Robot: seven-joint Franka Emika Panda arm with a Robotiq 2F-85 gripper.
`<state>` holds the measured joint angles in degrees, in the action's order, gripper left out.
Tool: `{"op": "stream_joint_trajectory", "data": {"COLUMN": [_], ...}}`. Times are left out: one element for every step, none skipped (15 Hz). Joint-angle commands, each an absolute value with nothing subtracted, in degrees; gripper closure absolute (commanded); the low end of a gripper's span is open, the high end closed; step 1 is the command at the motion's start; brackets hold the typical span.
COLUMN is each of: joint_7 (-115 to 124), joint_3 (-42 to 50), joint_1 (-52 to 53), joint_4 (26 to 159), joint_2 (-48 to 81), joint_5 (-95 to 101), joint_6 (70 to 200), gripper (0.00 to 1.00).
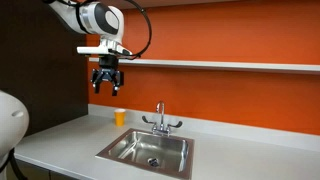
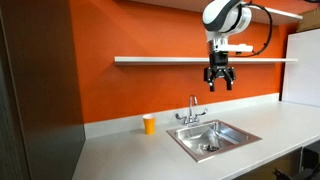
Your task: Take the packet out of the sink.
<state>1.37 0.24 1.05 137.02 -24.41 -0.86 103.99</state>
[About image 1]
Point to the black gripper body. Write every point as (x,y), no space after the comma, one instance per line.
(108,71)

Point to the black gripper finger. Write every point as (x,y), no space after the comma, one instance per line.
(96,87)
(115,90)

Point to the small dark packet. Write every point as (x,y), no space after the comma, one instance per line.
(153,162)

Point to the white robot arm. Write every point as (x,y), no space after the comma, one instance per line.
(92,17)

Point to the chrome sink faucet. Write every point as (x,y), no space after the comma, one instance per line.
(162,128)

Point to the stainless steel sink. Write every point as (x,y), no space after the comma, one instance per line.
(134,147)

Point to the orange paper cup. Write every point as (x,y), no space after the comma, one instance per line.
(119,116)

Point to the dark tall cabinet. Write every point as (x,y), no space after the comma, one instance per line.
(39,64)

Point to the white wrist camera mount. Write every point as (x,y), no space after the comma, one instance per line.
(101,50)

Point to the white wall shelf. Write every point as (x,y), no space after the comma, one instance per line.
(232,66)

